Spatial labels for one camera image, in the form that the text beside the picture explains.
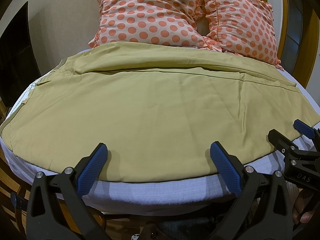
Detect olive green pants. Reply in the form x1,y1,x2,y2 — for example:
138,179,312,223
1,42,320,183

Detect person's right hand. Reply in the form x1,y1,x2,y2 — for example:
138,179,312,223
292,189,315,224

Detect white bed mattress sheet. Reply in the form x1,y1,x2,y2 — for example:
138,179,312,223
0,47,320,217

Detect wooden framed glass door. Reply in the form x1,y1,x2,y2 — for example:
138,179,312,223
264,0,319,88

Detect right polka dot pillow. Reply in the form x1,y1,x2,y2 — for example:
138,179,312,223
201,0,282,69

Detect polka dot pillow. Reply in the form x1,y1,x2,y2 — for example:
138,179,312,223
88,0,222,51
201,0,282,69

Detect left polka dot pillow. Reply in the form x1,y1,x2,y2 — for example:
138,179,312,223
88,0,222,51

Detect wooden bed frame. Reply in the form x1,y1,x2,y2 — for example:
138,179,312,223
1,141,140,239

